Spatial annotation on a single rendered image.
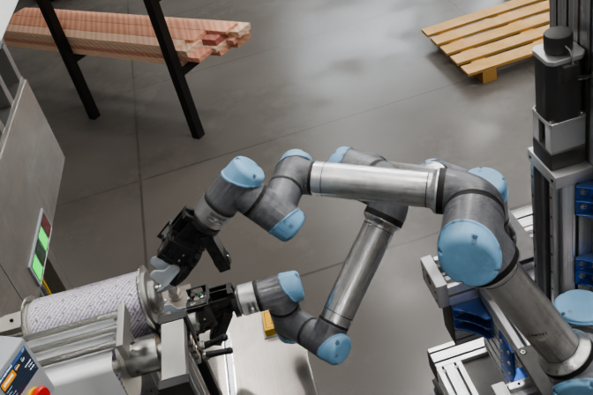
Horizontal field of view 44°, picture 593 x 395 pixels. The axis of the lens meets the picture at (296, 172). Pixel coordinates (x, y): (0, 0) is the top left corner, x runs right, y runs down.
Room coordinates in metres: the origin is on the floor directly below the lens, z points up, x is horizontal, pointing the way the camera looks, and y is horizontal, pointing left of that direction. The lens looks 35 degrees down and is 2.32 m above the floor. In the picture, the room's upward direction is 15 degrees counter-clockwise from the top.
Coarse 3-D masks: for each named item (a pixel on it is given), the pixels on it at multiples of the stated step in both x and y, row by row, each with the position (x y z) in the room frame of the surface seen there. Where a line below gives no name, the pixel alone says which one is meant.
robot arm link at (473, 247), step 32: (480, 192) 1.07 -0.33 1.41; (448, 224) 1.01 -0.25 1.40; (480, 224) 0.98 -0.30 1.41; (448, 256) 0.97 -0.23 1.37; (480, 256) 0.94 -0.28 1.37; (512, 256) 0.96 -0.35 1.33; (512, 288) 0.95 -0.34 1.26; (512, 320) 0.95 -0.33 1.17; (544, 320) 0.93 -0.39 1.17; (544, 352) 0.92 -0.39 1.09; (576, 352) 0.91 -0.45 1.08; (576, 384) 0.87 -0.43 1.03
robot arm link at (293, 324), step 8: (296, 312) 1.24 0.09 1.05; (304, 312) 1.25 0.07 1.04; (272, 320) 1.26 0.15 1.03; (280, 320) 1.23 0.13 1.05; (288, 320) 1.23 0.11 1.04; (296, 320) 1.22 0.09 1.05; (304, 320) 1.21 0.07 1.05; (280, 328) 1.24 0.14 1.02; (288, 328) 1.22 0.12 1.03; (296, 328) 1.20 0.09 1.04; (280, 336) 1.24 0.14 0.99; (288, 336) 1.22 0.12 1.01; (296, 336) 1.19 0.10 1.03
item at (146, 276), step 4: (144, 272) 1.23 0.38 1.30; (144, 276) 1.22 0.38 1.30; (148, 276) 1.25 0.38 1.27; (144, 280) 1.20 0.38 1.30; (144, 284) 1.19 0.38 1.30; (144, 288) 1.18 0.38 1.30; (144, 292) 1.17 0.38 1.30; (144, 296) 1.17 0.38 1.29; (148, 300) 1.17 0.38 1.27; (140, 304) 1.16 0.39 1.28; (148, 304) 1.16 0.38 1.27; (28, 308) 1.21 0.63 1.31; (148, 308) 1.15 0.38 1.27; (28, 312) 1.20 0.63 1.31; (148, 312) 1.15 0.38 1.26; (152, 312) 1.16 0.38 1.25; (160, 312) 1.21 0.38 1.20; (28, 316) 1.19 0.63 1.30; (152, 316) 1.15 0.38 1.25; (156, 316) 1.18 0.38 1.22; (28, 320) 1.18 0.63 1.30; (156, 320) 1.16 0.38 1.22; (28, 324) 1.17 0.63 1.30; (28, 328) 1.16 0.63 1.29; (28, 332) 1.16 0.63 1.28
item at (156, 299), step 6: (150, 282) 1.21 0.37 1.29; (156, 282) 1.23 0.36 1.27; (150, 288) 1.19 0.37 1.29; (150, 294) 1.18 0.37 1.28; (156, 294) 1.19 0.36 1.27; (150, 300) 1.17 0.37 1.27; (156, 300) 1.17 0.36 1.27; (162, 300) 1.22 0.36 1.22; (156, 306) 1.17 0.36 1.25; (162, 306) 1.20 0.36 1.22; (156, 312) 1.17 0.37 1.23
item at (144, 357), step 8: (152, 336) 0.97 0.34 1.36; (136, 344) 0.96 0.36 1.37; (144, 344) 0.96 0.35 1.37; (152, 344) 0.95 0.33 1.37; (136, 352) 0.94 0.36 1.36; (144, 352) 0.94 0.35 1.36; (152, 352) 0.94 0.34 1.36; (128, 360) 0.93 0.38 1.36; (136, 360) 0.93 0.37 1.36; (144, 360) 0.93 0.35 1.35; (152, 360) 0.93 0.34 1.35; (160, 360) 0.94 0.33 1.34; (128, 368) 0.93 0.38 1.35; (136, 368) 0.93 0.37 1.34; (144, 368) 0.92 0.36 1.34; (152, 368) 0.92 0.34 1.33; (160, 368) 0.93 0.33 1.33; (136, 376) 0.93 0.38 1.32
